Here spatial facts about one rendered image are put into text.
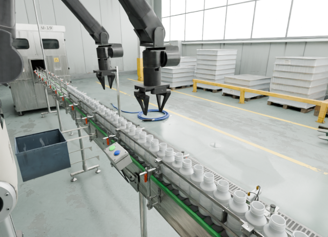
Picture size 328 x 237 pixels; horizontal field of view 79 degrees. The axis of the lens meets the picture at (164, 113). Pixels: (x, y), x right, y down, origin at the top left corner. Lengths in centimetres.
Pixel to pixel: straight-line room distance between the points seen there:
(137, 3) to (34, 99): 546
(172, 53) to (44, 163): 129
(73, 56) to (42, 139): 984
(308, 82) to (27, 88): 686
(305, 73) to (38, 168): 579
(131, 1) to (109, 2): 1187
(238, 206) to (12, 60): 70
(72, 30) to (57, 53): 586
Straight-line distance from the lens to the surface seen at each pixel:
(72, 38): 1163
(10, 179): 78
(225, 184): 77
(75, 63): 1165
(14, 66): 49
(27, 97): 592
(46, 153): 166
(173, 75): 776
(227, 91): 714
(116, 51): 106
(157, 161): 93
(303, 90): 619
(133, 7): 59
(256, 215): 71
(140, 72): 1004
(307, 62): 614
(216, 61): 751
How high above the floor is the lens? 161
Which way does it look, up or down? 18 degrees down
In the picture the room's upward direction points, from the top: straight up
